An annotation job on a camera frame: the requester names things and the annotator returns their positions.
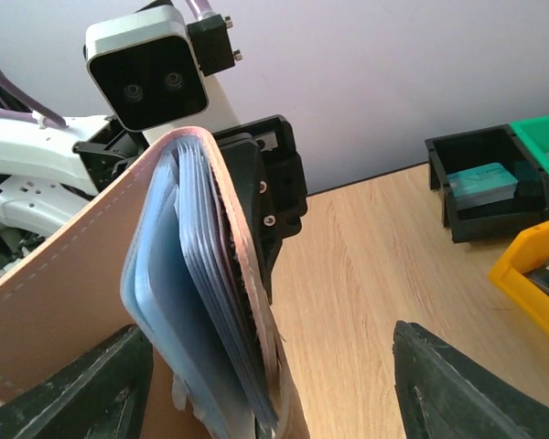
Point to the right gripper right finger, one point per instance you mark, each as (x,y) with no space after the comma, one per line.
(442,393)

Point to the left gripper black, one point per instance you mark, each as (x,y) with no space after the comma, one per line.
(261,156)

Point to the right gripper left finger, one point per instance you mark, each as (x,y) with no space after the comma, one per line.
(101,394)

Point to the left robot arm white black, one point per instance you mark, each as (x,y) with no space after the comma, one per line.
(49,173)

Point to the teal card stack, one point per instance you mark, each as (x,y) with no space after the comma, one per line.
(482,185)

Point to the black bin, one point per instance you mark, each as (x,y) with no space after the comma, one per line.
(455,152)

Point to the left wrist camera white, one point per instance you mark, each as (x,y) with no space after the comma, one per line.
(158,71)

